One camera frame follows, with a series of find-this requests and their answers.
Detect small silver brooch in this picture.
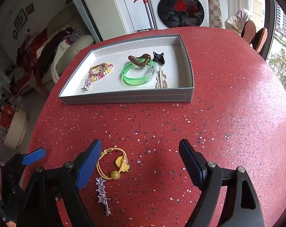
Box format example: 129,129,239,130
82,79,92,91

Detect pink yellow beaded bracelet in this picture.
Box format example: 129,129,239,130
88,62,114,83

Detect green translucent bangle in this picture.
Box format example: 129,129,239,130
121,60,156,86

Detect beige hair clip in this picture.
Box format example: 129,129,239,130
155,67,168,89

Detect black claw hair clip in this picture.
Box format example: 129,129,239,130
153,52,165,65

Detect grey jewelry tray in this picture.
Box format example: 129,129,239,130
59,34,194,105

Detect silver star hair clip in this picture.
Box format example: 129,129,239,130
96,177,112,216

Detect cream sofa with clothes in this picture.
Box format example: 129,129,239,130
9,5,95,93

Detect brown chair right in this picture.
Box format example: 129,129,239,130
251,28,268,53

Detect brown chair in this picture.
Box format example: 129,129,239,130
251,28,268,53
241,20,256,44

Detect white cabinet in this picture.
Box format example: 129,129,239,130
82,0,151,42

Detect brown chair left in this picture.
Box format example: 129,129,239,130
241,20,256,44

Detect white bag on chair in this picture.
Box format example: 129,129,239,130
225,8,251,35

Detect checkered cloth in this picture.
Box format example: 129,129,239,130
208,0,223,29

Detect white washing machine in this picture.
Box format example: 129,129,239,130
148,0,209,30

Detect yellow hair tie with charm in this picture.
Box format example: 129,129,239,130
96,145,131,180

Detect wall picture frames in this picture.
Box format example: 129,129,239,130
13,3,35,40

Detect red-handled mop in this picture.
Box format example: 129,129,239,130
133,0,155,30

